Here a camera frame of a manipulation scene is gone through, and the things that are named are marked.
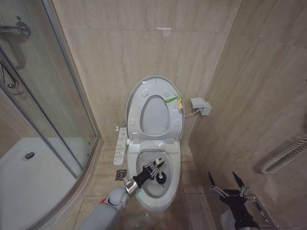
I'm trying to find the white shower tray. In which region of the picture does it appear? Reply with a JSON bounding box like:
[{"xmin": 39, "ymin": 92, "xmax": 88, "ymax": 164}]
[{"xmin": 0, "ymin": 137, "xmax": 97, "ymax": 230}]

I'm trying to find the white toilet seat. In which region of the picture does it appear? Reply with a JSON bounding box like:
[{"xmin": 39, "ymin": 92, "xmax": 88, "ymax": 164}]
[{"xmin": 128, "ymin": 80, "xmax": 184, "ymax": 140}]

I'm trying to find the white ribbed grab rail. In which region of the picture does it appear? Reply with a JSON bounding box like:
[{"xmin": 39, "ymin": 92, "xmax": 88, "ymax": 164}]
[{"xmin": 260, "ymin": 133, "xmax": 307, "ymax": 175}]

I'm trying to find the white power cable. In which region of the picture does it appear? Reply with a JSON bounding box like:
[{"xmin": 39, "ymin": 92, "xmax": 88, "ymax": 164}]
[{"xmin": 184, "ymin": 108, "xmax": 201, "ymax": 118}]

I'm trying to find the grey wall socket box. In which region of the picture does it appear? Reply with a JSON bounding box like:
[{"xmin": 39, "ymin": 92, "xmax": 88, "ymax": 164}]
[{"xmin": 190, "ymin": 96, "xmax": 213, "ymax": 116}]

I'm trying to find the chrome shower faucet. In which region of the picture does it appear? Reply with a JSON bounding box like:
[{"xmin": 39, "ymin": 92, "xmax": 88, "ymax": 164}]
[{"xmin": 0, "ymin": 21, "xmax": 32, "ymax": 41}]

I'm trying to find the metal floor drain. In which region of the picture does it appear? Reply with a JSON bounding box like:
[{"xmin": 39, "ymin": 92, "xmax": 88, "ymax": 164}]
[{"xmin": 115, "ymin": 169, "xmax": 128, "ymax": 182}]

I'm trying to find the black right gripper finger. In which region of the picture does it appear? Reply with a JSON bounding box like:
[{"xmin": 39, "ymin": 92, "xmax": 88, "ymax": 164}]
[
  {"xmin": 207, "ymin": 171, "xmax": 226, "ymax": 197},
  {"xmin": 231, "ymin": 171, "xmax": 249, "ymax": 198}
]

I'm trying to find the glass shower enclosure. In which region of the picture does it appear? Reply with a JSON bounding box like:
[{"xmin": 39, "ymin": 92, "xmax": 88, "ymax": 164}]
[{"xmin": 0, "ymin": 0, "xmax": 98, "ymax": 180}]

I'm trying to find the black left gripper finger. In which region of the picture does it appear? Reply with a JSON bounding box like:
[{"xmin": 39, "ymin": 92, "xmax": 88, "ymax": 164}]
[
  {"xmin": 143, "ymin": 158, "xmax": 162, "ymax": 168},
  {"xmin": 150, "ymin": 161, "xmax": 166, "ymax": 180}
]

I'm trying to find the black toilet brush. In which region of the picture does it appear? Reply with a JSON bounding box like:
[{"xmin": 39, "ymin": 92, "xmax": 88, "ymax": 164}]
[{"xmin": 154, "ymin": 159, "xmax": 169, "ymax": 185}]

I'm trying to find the white toilet lid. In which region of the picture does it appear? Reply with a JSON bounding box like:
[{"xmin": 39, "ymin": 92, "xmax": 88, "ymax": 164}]
[{"xmin": 125, "ymin": 76, "xmax": 186, "ymax": 142}]

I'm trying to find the white toilet bowl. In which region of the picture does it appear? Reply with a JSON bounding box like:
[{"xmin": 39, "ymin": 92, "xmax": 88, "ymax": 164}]
[{"xmin": 126, "ymin": 137, "xmax": 181, "ymax": 212}]

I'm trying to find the green ribbon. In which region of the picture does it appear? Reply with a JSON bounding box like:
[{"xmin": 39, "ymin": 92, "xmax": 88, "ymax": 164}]
[{"xmin": 164, "ymin": 95, "xmax": 184, "ymax": 104}]

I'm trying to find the shiny metal box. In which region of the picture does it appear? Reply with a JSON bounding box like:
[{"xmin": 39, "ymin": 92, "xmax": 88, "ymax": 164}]
[{"xmin": 244, "ymin": 193, "xmax": 276, "ymax": 228}]

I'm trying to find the white toilet control panel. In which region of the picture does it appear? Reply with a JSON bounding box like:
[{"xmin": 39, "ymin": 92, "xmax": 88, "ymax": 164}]
[{"xmin": 113, "ymin": 126, "xmax": 128, "ymax": 166}]

